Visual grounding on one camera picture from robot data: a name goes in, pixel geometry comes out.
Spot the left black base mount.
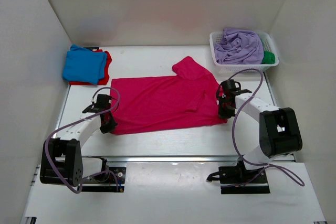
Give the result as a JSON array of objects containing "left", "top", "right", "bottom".
[{"left": 82, "top": 156, "right": 127, "bottom": 193}]

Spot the green t shirt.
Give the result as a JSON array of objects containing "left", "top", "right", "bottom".
[{"left": 261, "top": 51, "right": 276, "bottom": 65}]

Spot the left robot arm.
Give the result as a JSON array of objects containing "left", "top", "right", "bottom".
[{"left": 39, "top": 94, "right": 119, "bottom": 187}]

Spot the red folded t shirt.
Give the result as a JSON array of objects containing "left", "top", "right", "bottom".
[{"left": 69, "top": 49, "right": 112, "bottom": 86}]

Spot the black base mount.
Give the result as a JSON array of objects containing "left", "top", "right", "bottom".
[
  {"left": 82, "top": 156, "right": 127, "bottom": 193},
  {"left": 206, "top": 161, "right": 270, "bottom": 195}
]

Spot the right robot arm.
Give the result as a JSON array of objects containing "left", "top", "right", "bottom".
[{"left": 216, "top": 79, "right": 303, "bottom": 182}]

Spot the blue folded t shirt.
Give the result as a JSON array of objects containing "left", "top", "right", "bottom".
[{"left": 62, "top": 44, "right": 108, "bottom": 85}]

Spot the lavender t shirt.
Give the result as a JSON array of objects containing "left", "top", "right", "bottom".
[{"left": 214, "top": 28, "right": 264, "bottom": 65}]

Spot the white plastic basket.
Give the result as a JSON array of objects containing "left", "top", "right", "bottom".
[{"left": 209, "top": 31, "right": 279, "bottom": 76}]

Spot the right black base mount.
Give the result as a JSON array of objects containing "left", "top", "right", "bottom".
[{"left": 206, "top": 161, "right": 270, "bottom": 195}]

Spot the magenta t shirt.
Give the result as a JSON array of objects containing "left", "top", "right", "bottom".
[{"left": 111, "top": 56, "right": 227, "bottom": 135}]

